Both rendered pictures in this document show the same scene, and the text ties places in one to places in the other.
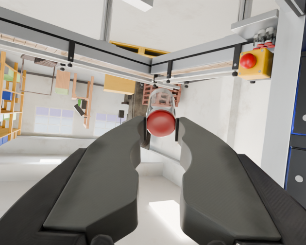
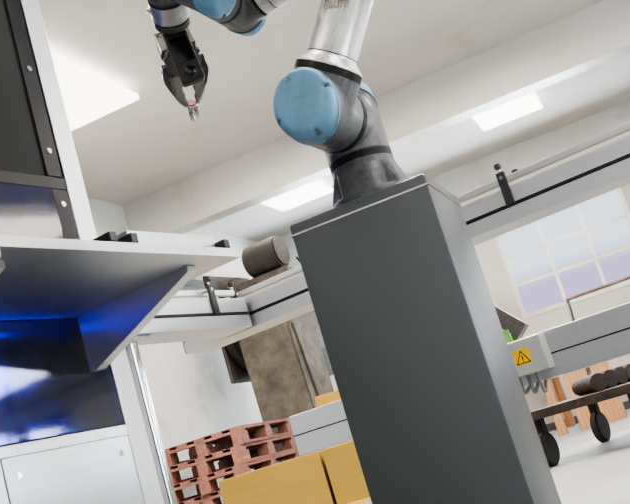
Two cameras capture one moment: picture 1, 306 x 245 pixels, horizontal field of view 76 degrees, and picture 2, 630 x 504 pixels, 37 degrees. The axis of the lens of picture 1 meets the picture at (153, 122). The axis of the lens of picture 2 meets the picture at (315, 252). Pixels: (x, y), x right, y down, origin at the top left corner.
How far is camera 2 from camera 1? 1.88 m
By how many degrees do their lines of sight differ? 13
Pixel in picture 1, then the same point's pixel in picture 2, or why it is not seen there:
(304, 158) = (51, 168)
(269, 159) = (73, 164)
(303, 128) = (62, 195)
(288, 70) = not seen: hidden behind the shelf
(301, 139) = (59, 184)
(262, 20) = not seen: hidden behind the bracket
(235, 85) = not seen: outside the picture
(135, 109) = (307, 395)
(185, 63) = (190, 304)
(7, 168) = (595, 44)
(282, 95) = (85, 225)
